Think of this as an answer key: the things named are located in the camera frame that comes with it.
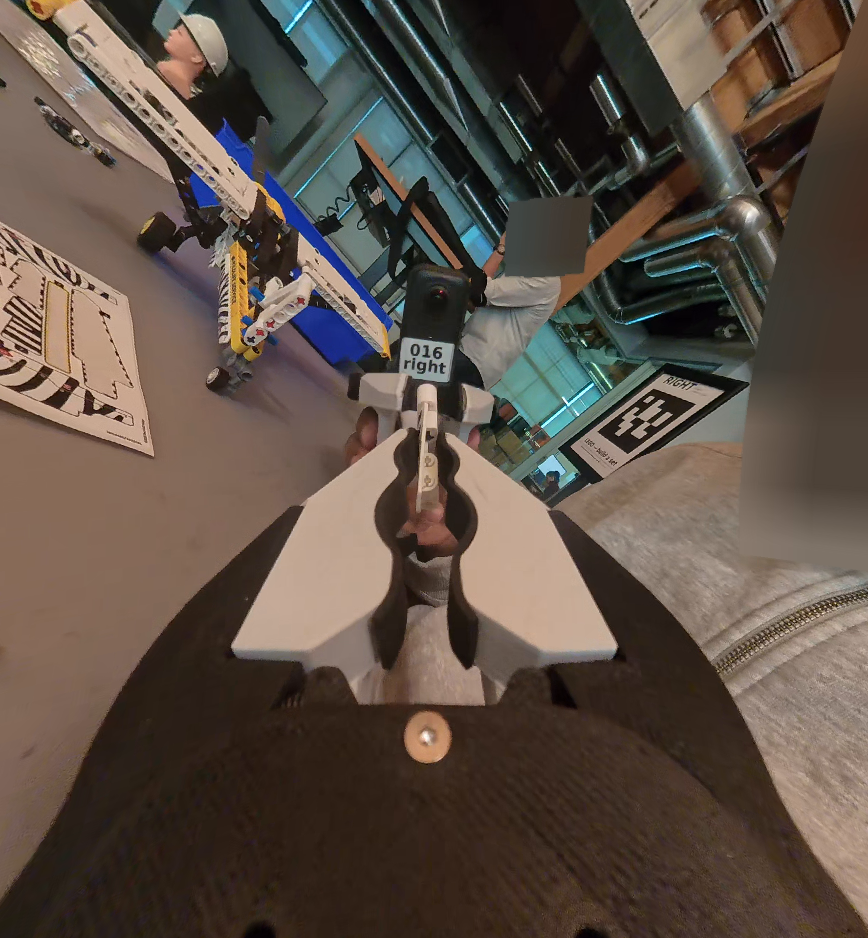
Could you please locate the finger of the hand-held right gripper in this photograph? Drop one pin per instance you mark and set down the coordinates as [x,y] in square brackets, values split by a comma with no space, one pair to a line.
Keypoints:
[383,388]
[474,407]

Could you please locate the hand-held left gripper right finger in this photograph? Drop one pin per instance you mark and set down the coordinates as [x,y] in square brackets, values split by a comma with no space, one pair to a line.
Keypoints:
[536,586]

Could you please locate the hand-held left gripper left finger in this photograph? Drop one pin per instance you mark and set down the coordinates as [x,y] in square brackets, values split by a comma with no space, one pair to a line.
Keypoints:
[309,579]

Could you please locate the white lego connector assembly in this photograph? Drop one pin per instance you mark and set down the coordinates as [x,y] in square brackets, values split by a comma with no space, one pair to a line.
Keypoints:
[427,454]

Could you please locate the lego airplane model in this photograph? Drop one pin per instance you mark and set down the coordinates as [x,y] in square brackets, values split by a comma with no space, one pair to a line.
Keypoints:
[185,139]

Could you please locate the small dark lego parts cluster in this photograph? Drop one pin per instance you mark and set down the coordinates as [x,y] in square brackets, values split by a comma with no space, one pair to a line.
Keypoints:
[75,132]

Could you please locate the person's right hand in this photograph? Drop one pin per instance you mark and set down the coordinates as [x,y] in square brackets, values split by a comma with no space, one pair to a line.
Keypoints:
[361,440]

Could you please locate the black office chair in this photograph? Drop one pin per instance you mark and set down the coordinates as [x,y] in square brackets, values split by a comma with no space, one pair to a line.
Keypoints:
[412,220]

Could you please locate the blue plastic bin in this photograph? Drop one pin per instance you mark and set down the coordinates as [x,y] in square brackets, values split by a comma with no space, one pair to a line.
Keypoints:
[317,322]

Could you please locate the black standing desk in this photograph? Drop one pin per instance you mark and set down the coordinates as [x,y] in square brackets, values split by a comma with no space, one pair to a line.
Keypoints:
[405,198]

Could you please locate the black monitor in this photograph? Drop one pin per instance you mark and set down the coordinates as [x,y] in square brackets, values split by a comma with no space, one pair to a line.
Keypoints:
[280,95]

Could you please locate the grey zip sweatshirt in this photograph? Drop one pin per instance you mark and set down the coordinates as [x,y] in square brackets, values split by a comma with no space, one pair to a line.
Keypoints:
[771,696]

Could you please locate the silver metal pipes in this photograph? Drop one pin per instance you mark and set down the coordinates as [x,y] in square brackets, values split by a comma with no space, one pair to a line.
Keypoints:
[734,227]

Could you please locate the zebra sticker sheet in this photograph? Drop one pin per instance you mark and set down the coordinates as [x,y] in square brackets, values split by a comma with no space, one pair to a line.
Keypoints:
[45,330]

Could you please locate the mannequin head with hard hat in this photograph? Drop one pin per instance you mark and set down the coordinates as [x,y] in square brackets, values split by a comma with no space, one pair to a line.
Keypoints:
[199,51]

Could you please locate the printed paper sheet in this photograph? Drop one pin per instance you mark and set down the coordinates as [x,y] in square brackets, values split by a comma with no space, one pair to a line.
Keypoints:
[82,95]

